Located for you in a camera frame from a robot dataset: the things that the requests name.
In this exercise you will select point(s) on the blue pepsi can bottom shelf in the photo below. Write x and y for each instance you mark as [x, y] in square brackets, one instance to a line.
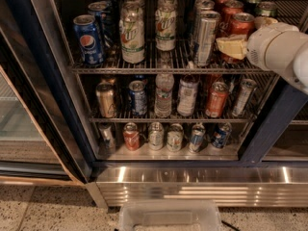
[221, 134]

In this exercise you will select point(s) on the clear plastic bin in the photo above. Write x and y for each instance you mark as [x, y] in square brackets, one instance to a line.
[169, 215]

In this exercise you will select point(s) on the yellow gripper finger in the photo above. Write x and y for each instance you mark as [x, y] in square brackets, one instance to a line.
[262, 21]
[233, 46]

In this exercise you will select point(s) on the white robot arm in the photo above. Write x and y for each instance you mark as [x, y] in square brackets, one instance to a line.
[299, 82]

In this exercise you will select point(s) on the blue silver can bottom shelf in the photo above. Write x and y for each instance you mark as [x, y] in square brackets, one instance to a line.
[197, 137]

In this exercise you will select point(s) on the top wire shelf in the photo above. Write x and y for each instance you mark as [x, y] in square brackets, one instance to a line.
[175, 61]

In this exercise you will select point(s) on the front blue pepsi can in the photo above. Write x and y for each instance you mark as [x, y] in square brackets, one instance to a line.
[88, 34]

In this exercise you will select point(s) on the front green dark can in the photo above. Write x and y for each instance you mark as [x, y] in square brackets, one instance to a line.
[266, 8]

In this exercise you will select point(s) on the middle wire shelf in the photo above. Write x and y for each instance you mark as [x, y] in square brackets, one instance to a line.
[265, 85]

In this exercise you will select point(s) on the orange can middle shelf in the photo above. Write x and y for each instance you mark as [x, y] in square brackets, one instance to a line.
[217, 97]

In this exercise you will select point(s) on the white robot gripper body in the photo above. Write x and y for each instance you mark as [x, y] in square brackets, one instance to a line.
[269, 47]

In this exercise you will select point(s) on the blue can middle shelf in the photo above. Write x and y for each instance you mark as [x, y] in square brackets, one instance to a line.
[138, 98]

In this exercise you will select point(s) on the wire shelf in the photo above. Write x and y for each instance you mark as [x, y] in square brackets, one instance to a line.
[265, 85]
[175, 61]

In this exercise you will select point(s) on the stainless steel fridge base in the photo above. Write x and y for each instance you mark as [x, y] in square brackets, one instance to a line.
[227, 186]

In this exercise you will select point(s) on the second row 7up can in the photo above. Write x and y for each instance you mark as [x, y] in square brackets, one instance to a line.
[165, 27]

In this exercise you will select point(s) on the silver slim can middle shelf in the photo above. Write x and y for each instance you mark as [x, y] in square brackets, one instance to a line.
[246, 89]

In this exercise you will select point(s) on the white green can bottom shelf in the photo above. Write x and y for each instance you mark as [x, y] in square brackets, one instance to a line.
[175, 135]

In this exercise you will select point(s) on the dark can bottom left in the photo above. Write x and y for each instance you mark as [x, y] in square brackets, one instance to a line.
[107, 132]

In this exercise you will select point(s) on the white labelled bottle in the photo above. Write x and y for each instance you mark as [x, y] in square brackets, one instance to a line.
[187, 93]

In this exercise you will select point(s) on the blue fridge door post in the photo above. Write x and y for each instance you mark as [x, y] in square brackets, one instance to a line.
[282, 106]

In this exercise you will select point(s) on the front white 7up can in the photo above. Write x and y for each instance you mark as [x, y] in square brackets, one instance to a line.
[131, 28]

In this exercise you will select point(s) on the gold can middle shelf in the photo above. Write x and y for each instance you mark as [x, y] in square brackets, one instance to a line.
[106, 98]

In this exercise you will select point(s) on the red can bottom shelf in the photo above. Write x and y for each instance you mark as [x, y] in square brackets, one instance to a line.
[131, 136]

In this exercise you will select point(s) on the red coca-cola can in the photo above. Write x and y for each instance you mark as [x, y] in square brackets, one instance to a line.
[240, 24]

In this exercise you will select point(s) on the front silver slim can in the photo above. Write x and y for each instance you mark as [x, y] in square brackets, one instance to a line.
[205, 35]

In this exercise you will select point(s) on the clear water bottle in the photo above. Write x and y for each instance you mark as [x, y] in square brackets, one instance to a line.
[163, 94]

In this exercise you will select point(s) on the open glass fridge door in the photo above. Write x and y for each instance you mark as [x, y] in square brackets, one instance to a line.
[44, 127]

